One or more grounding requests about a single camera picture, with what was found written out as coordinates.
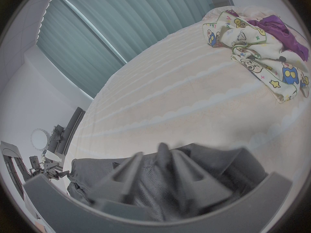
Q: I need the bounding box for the dark grey garment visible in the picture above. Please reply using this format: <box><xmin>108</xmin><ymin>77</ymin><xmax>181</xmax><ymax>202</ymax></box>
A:
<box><xmin>49</xmin><ymin>125</ymin><xmax>65</xmax><ymax>143</ymax></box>

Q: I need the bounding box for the white printed garment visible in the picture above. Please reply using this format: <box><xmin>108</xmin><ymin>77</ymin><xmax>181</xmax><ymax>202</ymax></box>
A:
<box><xmin>202</xmin><ymin>12</ymin><xmax>310</xmax><ymax>104</ymax></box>

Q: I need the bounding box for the purple satin garment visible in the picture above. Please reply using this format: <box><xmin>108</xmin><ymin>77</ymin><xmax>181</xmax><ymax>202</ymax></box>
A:
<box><xmin>225</xmin><ymin>9</ymin><xmax>309</xmax><ymax>62</ymax></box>

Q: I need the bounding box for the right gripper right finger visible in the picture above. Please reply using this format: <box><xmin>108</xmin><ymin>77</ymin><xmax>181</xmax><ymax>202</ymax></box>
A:
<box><xmin>171</xmin><ymin>151</ymin><xmax>232</xmax><ymax>211</ymax></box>

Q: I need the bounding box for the black T-shirt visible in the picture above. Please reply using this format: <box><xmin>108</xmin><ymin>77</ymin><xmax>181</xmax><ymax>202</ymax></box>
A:
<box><xmin>67</xmin><ymin>142</ymin><xmax>266</xmax><ymax>221</ymax></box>

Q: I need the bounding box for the bed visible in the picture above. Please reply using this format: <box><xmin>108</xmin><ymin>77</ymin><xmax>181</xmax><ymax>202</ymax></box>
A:
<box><xmin>66</xmin><ymin>0</ymin><xmax>311</xmax><ymax>203</ymax></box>

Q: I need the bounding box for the blue-green curtain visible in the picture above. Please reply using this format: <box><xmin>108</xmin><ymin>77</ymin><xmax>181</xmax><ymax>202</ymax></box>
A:
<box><xmin>57</xmin><ymin>0</ymin><xmax>220</xmax><ymax>64</ymax></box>
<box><xmin>36</xmin><ymin>0</ymin><xmax>128</xmax><ymax>99</ymax></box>

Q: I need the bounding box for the round white mirror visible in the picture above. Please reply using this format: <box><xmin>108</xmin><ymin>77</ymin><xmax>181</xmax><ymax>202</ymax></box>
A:
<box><xmin>31</xmin><ymin>128</ymin><xmax>48</xmax><ymax>150</ymax></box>

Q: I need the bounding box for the grey bedside table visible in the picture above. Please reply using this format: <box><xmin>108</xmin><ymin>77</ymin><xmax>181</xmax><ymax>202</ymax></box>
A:
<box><xmin>211</xmin><ymin>0</ymin><xmax>230</xmax><ymax>9</ymax></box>

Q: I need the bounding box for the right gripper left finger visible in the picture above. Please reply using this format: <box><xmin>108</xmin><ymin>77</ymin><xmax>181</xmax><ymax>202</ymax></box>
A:
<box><xmin>87</xmin><ymin>151</ymin><xmax>144</xmax><ymax>204</ymax></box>

